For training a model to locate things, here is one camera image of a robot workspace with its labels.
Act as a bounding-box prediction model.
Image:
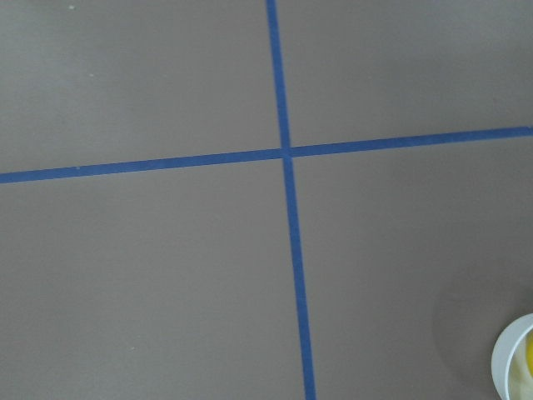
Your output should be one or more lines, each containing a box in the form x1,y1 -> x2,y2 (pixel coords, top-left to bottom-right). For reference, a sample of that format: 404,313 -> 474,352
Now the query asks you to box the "yellow lemon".
524,331 -> 533,377

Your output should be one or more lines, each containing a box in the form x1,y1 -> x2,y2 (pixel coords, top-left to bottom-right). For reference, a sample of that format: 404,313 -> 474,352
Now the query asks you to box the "white bowl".
491,313 -> 532,400

